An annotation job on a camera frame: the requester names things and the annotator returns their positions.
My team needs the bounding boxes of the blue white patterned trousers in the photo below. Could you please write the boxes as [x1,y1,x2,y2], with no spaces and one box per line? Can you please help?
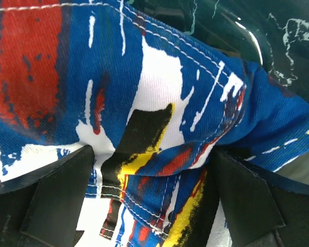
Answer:
[0,0,309,247]

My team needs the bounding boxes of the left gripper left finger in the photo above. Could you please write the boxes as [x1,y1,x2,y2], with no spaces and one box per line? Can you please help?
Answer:
[0,146,94,246]

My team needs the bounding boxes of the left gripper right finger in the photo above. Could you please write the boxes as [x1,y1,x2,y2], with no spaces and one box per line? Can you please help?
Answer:
[210,148,309,246]

